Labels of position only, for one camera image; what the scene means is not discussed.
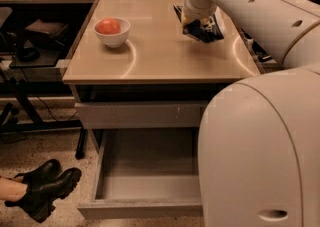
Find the black table leg left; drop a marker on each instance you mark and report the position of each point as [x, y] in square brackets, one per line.
[79, 154]

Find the black chunky boot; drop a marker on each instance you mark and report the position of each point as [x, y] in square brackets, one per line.
[46, 172]
[40, 195]

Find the blue chip bag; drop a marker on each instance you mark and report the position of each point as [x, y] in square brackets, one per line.
[207, 32]

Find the red apple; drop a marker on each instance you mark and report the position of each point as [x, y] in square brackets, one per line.
[108, 26]

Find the dark box on shelf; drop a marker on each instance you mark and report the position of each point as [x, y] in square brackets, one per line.
[47, 35]

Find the person's bare leg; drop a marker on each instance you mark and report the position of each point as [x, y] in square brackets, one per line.
[11, 190]

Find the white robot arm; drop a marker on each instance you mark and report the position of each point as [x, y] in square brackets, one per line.
[259, 138]

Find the closed grey upper drawer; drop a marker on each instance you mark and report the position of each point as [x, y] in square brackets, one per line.
[154, 114]

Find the grey drawer cabinet with counter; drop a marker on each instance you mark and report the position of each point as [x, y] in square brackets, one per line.
[157, 62]

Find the small black device on ledge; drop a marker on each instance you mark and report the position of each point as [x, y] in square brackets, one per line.
[264, 58]

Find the open grey middle drawer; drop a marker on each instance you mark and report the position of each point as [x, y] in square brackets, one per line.
[145, 173]

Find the white ceramic bowl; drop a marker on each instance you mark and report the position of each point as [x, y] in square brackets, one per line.
[115, 40]

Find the black headphones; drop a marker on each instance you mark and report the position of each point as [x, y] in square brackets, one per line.
[27, 54]

